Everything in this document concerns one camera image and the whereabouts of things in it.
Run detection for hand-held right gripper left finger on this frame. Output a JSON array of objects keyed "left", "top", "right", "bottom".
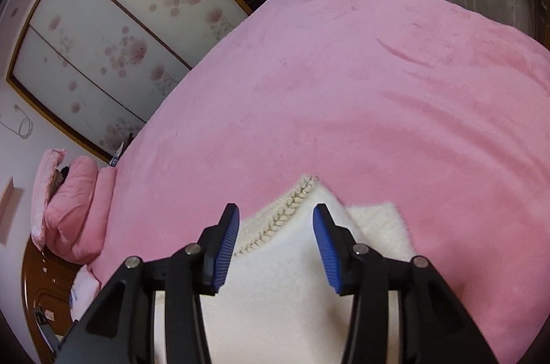
[{"left": 56, "top": 203, "right": 241, "bottom": 364}]

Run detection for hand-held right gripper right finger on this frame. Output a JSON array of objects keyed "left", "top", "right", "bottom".
[{"left": 312, "top": 203, "right": 499, "bottom": 364}]

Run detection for white fluffy cardigan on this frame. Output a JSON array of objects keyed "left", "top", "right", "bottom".
[{"left": 148, "top": 174, "right": 415, "bottom": 364}]

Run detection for small white printed pillow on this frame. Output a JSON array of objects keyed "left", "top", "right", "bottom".
[{"left": 71, "top": 274, "right": 100, "bottom": 319}]

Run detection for pink folded quilt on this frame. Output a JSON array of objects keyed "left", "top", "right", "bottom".
[{"left": 45, "top": 155, "right": 118, "bottom": 264}]

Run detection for pink bed blanket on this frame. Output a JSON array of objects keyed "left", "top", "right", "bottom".
[{"left": 88, "top": 0, "right": 550, "bottom": 364}]

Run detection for wooden headboard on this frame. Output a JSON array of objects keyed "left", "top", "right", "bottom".
[{"left": 21, "top": 237, "right": 93, "bottom": 360}]

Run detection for pink ruffled pillow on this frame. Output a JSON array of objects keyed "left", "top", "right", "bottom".
[{"left": 31, "top": 149, "right": 67, "bottom": 251}]

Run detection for floral sliding wardrobe doors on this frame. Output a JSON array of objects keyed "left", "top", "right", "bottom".
[{"left": 6, "top": 0, "right": 254, "bottom": 163}]

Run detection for wooden wall strip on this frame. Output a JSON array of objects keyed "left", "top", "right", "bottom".
[{"left": 0, "top": 181, "right": 15, "bottom": 244}]

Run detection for white wall cable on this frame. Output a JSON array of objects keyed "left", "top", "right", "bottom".
[{"left": 0, "top": 104, "right": 34, "bottom": 140}]

